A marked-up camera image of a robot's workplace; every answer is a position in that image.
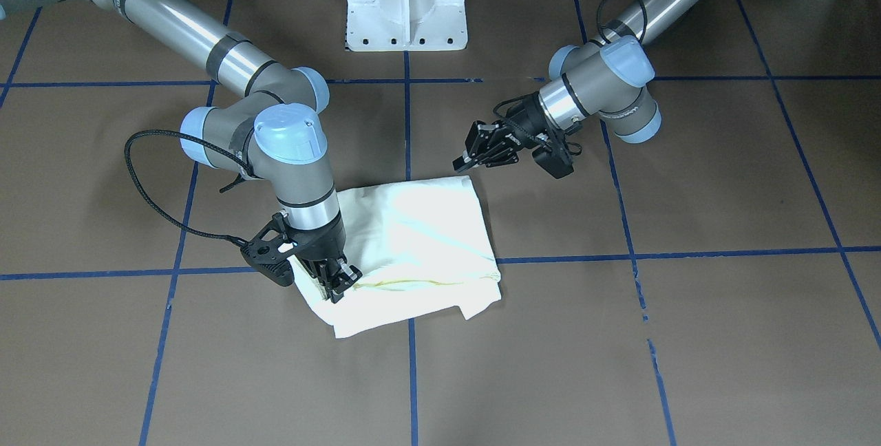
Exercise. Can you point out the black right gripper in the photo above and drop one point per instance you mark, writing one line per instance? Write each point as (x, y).
(322, 241)

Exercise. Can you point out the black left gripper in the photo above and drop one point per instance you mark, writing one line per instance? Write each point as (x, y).
(526, 115)

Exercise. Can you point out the cream long-sleeve cat shirt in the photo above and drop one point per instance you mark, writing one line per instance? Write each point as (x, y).
(422, 246)

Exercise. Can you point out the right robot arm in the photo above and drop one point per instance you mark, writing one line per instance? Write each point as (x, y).
(272, 133)

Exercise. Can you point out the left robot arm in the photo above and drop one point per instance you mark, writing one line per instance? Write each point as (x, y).
(607, 77)

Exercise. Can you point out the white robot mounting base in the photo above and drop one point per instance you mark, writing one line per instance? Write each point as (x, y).
(375, 26)

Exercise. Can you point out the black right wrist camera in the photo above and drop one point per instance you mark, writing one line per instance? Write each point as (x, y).
(268, 252)

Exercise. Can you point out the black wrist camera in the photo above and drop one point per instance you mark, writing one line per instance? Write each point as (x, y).
(553, 155)
(268, 252)

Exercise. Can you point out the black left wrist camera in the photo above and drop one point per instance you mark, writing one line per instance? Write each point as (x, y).
(553, 155)

